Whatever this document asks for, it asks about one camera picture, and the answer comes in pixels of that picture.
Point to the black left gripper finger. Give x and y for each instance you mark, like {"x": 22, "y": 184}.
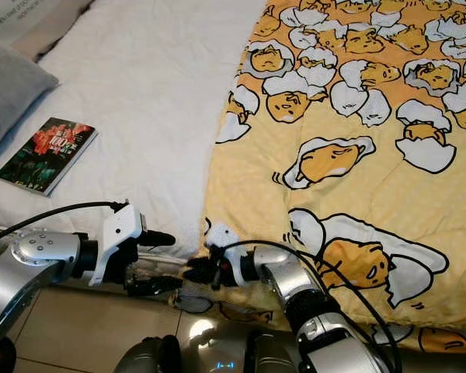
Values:
{"x": 159, "y": 239}
{"x": 157, "y": 285}

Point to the red green paperback book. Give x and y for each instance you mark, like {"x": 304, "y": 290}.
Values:
{"x": 46, "y": 155}

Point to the dark robot leg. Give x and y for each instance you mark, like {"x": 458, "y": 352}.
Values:
{"x": 147, "y": 357}
{"x": 268, "y": 356}

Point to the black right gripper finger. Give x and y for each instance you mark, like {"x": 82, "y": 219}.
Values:
{"x": 200, "y": 277}
{"x": 201, "y": 265}

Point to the dark right robot leg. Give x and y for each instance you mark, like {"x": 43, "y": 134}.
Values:
{"x": 268, "y": 356}

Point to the yellow cartoon egg quilt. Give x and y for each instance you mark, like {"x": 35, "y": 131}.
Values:
{"x": 365, "y": 186}

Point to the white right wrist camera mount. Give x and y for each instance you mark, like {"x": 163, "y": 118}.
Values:
{"x": 217, "y": 233}

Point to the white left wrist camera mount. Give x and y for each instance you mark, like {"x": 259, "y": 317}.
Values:
{"x": 120, "y": 229}

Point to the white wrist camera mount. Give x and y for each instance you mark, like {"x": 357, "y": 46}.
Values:
{"x": 217, "y": 233}
{"x": 120, "y": 229}

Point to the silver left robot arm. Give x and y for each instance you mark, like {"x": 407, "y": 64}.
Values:
{"x": 31, "y": 280}

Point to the dark left robot leg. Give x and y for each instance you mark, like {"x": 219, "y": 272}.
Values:
{"x": 147, "y": 357}

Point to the white scroll print cushion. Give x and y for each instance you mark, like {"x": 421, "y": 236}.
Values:
{"x": 23, "y": 15}

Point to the white quilted mattress pad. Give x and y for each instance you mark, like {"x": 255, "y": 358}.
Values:
{"x": 155, "y": 93}

